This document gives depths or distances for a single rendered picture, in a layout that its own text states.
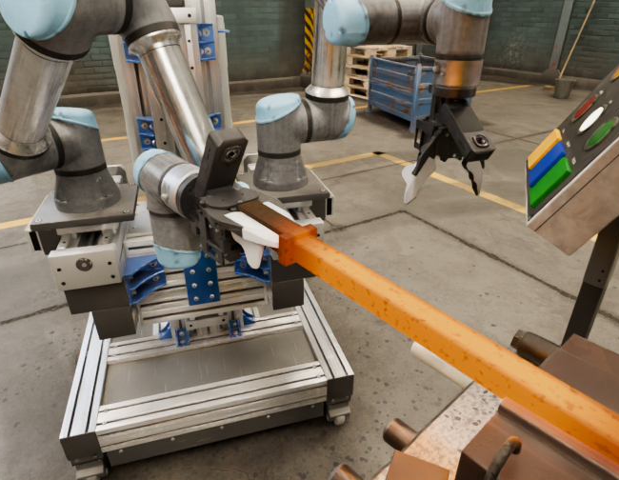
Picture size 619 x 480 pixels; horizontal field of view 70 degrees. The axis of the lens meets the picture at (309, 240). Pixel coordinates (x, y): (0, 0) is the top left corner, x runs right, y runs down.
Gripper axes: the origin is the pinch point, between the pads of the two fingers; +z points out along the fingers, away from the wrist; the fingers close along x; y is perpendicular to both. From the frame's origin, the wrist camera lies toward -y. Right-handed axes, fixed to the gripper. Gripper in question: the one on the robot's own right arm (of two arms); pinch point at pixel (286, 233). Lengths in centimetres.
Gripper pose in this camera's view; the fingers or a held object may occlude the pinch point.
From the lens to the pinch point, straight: 50.1
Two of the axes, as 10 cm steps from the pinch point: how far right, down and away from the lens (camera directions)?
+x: -7.4, 3.1, -5.9
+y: -0.2, 8.8, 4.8
